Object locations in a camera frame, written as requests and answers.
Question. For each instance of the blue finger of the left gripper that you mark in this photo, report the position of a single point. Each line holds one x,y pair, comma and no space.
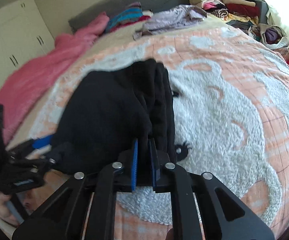
42,142

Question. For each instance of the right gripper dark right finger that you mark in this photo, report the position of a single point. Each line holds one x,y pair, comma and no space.
155,166

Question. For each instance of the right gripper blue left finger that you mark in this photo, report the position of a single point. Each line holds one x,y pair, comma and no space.
134,165

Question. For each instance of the black IKISS sweater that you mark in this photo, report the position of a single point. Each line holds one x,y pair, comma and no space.
110,112

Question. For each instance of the striped folded clothes stack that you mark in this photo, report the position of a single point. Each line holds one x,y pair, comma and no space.
132,14

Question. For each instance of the bag with purple clothes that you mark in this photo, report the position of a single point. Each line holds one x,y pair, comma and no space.
271,36

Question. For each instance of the pile of folded clothes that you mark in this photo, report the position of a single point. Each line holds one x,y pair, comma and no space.
240,14

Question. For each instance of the left hand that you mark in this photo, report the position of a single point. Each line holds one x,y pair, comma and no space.
6,215

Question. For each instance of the pink blanket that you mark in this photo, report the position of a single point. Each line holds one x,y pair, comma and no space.
29,83

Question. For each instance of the orange white bear quilt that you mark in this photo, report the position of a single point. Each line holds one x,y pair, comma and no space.
233,108

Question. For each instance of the cream wardrobe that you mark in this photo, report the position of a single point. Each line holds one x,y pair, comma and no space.
23,36

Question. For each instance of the beige bed sheet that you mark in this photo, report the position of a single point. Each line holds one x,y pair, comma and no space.
104,46

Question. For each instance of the lilac crumpled garment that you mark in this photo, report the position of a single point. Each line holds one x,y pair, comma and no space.
179,17

